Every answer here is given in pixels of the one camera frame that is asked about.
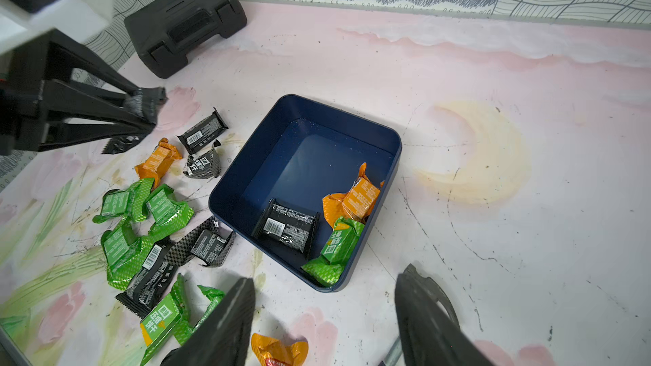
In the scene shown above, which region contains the light green cookie packet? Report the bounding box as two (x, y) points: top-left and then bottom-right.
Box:
(140, 274), (193, 365)

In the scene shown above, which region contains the black cookie packet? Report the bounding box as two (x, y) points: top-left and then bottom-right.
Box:
(177, 108), (228, 154)
(115, 238), (178, 320)
(252, 198), (320, 259)

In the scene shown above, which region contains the dark blue storage box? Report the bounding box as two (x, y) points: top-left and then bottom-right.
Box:
(208, 94), (403, 293)

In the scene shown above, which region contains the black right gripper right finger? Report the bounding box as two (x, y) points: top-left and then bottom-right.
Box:
(394, 264), (492, 366)

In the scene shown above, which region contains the small black checkered packet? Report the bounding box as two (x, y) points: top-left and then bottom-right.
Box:
(164, 216), (237, 267)

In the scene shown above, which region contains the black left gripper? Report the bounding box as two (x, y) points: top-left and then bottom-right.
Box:
(1, 0), (167, 155)

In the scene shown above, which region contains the orange cookie packet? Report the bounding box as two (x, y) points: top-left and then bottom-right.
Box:
(134, 137), (182, 189)
(251, 333), (310, 366)
(322, 163), (385, 228)

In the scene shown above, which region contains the dark cookie packet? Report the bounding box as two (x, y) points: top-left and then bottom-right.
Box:
(182, 140), (222, 180)

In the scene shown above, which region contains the black handled hammer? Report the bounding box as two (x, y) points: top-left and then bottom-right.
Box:
(379, 347), (403, 366)

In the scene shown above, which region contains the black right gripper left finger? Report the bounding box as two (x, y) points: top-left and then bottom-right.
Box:
(161, 278), (255, 366)

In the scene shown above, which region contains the black packet front row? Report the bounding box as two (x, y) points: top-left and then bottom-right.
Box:
(102, 135), (146, 155)

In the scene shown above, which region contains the black plastic tool case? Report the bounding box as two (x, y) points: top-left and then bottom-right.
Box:
(125, 0), (248, 79)

